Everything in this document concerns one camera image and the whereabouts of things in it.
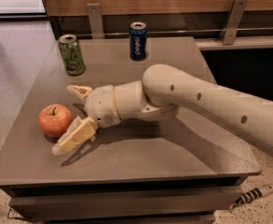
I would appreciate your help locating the red apple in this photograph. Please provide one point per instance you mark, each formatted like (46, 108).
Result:
(54, 120)

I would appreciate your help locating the blue pepsi can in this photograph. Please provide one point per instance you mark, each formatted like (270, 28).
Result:
(138, 33)

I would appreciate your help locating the green soda can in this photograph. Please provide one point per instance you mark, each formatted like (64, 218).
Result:
(71, 55)

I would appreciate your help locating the grey drawer cabinet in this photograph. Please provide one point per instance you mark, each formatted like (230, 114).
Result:
(175, 170)

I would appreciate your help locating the metal rail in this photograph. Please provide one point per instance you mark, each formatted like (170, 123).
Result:
(201, 33)

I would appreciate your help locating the right metal bracket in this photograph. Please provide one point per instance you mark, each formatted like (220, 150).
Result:
(229, 33)

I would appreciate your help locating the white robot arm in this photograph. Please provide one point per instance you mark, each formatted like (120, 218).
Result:
(158, 95)

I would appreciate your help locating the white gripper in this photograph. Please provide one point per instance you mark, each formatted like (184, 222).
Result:
(101, 104)

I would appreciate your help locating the metal bracket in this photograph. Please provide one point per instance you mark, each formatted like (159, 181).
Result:
(95, 20)
(229, 33)

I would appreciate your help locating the white power strip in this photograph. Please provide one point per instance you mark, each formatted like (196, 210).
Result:
(252, 195)

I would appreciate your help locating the left metal bracket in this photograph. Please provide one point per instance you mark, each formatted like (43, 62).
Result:
(95, 20)

